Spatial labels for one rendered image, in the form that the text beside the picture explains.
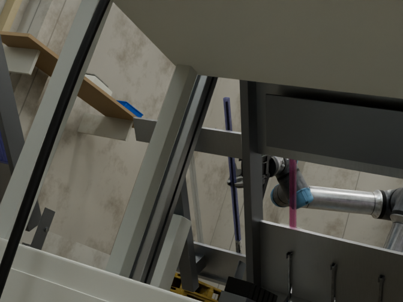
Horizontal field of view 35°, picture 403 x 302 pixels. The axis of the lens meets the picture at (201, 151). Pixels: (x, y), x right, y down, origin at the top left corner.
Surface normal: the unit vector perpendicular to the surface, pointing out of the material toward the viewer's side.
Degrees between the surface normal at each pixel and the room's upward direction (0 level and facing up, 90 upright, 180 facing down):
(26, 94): 90
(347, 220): 90
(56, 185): 90
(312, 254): 133
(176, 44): 180
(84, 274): 90
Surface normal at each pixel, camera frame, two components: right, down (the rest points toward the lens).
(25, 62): -0.43, -0.35
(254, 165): 0.86, 0.16
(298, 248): -0.51, 0.37
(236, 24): -0.30, 0.92
